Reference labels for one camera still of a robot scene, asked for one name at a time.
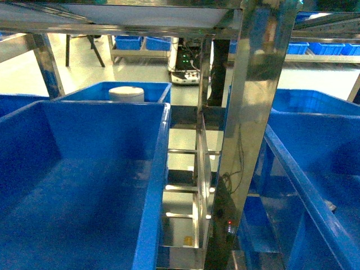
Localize blue bin upper left shelf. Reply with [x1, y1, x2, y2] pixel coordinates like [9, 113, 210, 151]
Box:
[1, 101, 170, 269]

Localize blue bin upper right shelf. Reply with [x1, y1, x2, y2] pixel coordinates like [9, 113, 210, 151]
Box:
[238, 89, 359, 269]

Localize stainless steel shelf frame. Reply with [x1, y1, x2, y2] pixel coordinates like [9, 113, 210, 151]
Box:
[0, 0, 360, 270]

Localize white cylindrical container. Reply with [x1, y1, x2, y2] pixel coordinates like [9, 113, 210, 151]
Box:
[108, 86, 145, 103]

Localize blue bin behind left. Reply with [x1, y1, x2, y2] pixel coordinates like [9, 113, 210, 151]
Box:
[55, 81, 172, 103]

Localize blue bin shelf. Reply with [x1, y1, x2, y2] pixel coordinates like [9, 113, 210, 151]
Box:
[1, 101, 170, 269]
[238, 89, 359, 269]

